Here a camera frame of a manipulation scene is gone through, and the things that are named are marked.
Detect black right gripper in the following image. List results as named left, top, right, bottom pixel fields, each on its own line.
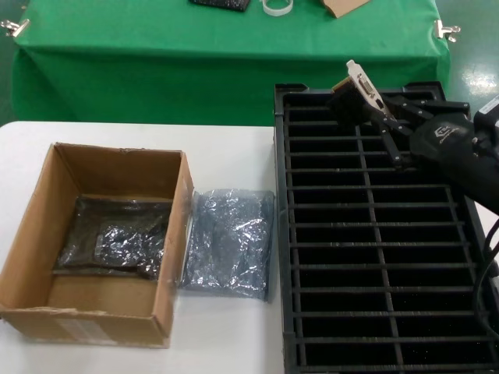
left=370, top=93, right=499, bottom=215

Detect graphics card with metal bracket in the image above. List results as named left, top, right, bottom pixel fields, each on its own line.
left=325, top=58, right=395, bottom=128

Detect translucent grey antistatic bag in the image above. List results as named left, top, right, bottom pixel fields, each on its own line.
left=181, top=188, right=277, bottom=303

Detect flat unfolded cardboard box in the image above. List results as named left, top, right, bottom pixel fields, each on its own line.
left=320, top=0, right=370, bottom=19

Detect black slotted container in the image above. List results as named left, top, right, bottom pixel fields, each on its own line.
left=271, top=80, right=499, bottom=374

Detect bagged graphics card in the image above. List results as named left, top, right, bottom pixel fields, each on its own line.
left=54, top=194, right=175, bottom=281

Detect brown open cardboard box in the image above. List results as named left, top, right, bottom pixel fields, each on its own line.
left=0, top=142, right=195, bottom=350

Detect silver metal table clamp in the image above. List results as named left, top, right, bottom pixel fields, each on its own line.
left=432, top=19, right=462, bottom=43
left=0, top=18, right=30, bottom=39

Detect clear tape roll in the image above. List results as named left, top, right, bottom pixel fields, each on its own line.
left=260, top=0, right=293, bottom=17

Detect black textured mat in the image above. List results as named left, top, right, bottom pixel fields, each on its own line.
left=189, top=0, right=250, bottom=13

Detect green tablecloth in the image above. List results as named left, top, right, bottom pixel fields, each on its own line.
left=10, top=0, right=452, bottom=128

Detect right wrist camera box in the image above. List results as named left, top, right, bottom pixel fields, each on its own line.
left=472, top=96, right=499, bottom=164

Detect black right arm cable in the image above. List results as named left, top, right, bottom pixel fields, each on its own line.
left=473, top=216, right=499, bottom=326

